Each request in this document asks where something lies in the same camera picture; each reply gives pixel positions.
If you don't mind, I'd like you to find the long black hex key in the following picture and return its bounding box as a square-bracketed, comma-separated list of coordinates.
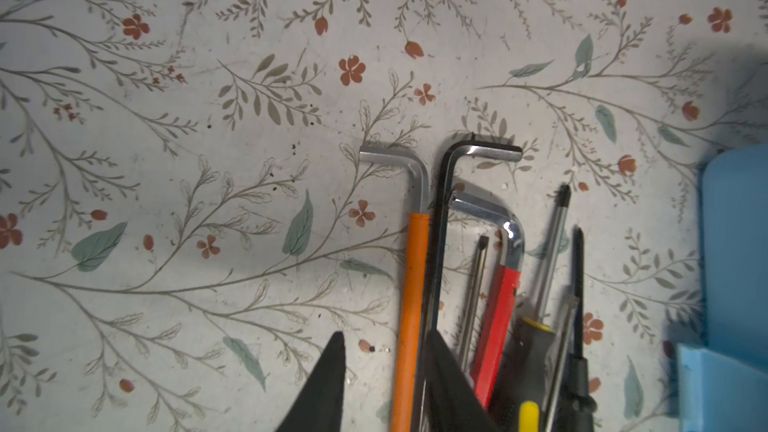
[410, 137, 523, 431]

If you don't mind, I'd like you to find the yellow black screwdriver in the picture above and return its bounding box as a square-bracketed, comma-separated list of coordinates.
[493, 184, 571, 431]

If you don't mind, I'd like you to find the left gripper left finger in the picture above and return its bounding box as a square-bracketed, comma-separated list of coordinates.
[277, 331, 346, 432]

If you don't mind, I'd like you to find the orange handled black screwdriver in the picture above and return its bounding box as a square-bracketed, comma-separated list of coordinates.
[555, 226, 597, 432]

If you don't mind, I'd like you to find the light blue plastic tool box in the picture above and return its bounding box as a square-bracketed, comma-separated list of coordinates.
[677, 144, 767, 431]

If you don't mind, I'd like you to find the red handled hex key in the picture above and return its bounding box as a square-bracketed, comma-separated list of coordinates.
[450, 191, 525, 408]

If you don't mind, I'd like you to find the clear handled small screwdriver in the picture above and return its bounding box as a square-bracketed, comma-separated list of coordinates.
[459, 235, 489, 373]

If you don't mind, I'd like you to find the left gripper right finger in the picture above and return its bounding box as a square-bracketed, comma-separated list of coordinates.
[424, 330, 498, 432]

